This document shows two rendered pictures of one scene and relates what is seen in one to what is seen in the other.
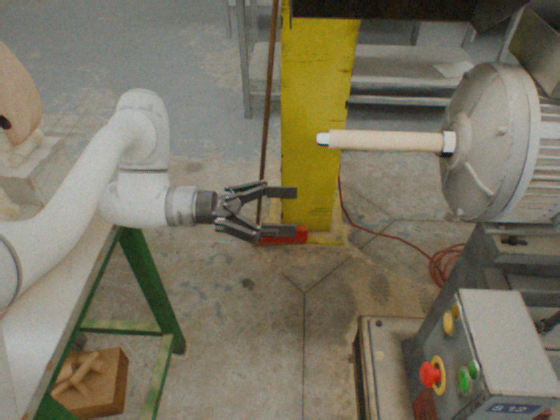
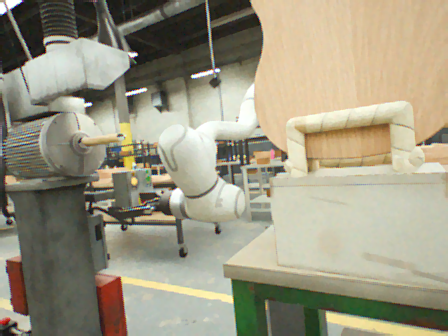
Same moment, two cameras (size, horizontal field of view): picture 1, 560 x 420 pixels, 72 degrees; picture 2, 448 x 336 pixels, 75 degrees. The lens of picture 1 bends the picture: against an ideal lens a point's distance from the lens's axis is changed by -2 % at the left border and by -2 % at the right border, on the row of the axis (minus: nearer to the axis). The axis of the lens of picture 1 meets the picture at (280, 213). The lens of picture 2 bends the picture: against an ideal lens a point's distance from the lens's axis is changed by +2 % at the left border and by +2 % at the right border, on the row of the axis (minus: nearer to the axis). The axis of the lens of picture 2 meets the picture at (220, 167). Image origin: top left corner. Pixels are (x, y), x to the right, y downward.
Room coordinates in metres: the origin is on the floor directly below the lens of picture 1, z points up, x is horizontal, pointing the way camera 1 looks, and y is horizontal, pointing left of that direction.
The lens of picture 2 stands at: (1.29, 0.68, 1.16)
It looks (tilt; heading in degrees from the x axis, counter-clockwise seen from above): 3 degrees down; 207
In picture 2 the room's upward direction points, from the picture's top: 6 degrees counter-clockwise
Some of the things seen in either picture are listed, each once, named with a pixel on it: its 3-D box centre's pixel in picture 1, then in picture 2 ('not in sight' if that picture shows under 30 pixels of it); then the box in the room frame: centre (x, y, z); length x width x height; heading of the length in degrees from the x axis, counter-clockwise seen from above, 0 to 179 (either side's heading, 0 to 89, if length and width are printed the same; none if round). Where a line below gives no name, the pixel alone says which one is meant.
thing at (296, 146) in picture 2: not in sight; (296, 151); (0.73, 0.57, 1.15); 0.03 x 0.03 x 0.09
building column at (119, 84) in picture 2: not in sight; (123, 112); (-6.85, -7.20, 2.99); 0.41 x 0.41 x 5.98; 87
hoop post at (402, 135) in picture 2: not in sight; (402, 141); (0.75, 0.73, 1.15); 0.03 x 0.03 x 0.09
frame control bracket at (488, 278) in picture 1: (505, 319); (109, 194); (0.33, -0.39, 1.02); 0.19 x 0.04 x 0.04; 177
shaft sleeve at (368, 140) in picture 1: (383, 141); (102, 140); (0.52, -0.17, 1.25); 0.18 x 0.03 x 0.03; 87
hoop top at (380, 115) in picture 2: not in sight; (342, 119); (0.74, 0.65, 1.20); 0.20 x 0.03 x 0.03; 83
